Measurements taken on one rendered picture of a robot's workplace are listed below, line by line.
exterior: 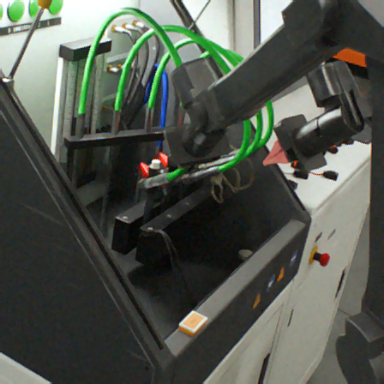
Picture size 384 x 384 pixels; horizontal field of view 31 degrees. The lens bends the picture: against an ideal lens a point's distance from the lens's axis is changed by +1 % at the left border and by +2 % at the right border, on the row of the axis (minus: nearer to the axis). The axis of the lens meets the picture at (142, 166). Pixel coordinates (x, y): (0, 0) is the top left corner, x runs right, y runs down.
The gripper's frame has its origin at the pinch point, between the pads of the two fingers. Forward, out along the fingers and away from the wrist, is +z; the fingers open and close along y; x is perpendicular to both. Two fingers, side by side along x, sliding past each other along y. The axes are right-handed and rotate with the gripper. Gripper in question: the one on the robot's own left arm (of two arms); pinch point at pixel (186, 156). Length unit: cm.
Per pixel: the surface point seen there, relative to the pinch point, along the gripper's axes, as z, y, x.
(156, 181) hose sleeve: 7.2, 4.9, 1.7
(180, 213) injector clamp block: 31.2, -4.0, 4.8
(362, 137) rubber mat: 74, -76, -12
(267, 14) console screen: 40, -43, -42
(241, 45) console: 35, -31, -33
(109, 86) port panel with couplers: 42, 2, -32
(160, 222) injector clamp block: 27.5, 1.7, 6.4
